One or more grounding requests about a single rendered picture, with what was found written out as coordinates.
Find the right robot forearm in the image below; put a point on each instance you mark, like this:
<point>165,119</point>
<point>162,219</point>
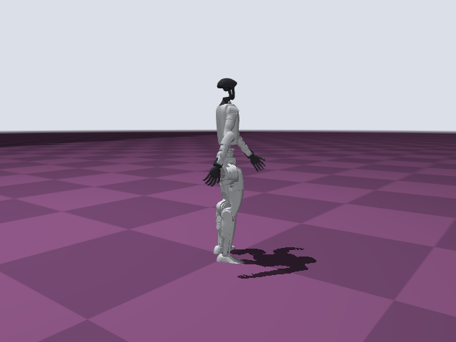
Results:
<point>225,145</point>

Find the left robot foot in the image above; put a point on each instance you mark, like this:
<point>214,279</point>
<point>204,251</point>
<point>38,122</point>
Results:
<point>219,250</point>

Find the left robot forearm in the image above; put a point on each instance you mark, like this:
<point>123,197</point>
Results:
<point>243,147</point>

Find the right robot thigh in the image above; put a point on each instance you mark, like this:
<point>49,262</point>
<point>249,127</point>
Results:
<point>236,188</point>

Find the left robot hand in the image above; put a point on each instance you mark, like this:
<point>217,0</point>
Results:
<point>255,161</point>

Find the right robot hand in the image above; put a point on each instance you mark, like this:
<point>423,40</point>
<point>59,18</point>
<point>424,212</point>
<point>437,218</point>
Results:
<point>215,173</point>

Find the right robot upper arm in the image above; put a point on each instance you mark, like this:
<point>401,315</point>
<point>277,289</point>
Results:
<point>232,113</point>

